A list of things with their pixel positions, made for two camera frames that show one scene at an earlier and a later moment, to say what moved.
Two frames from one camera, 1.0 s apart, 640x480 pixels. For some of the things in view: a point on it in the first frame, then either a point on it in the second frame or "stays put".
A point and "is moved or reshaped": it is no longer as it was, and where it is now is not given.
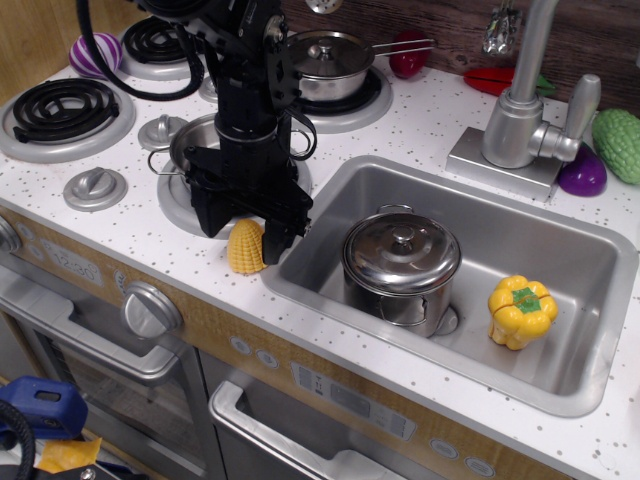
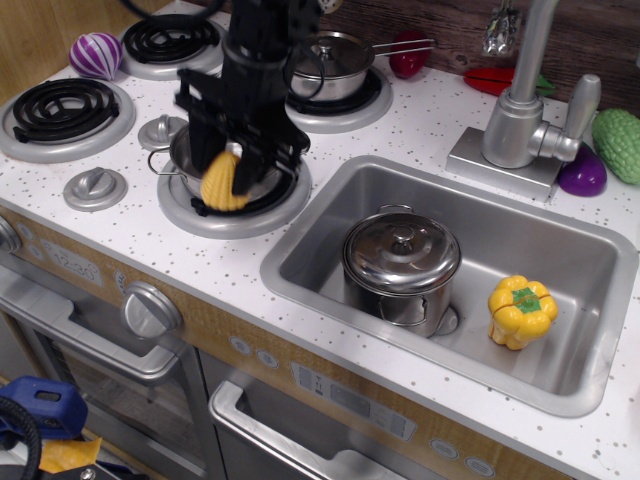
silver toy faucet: [517, 151] stays put
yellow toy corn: [245, 247] is moved or reshaped
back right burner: [349, 116] stays put
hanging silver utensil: [500, 29] stays put
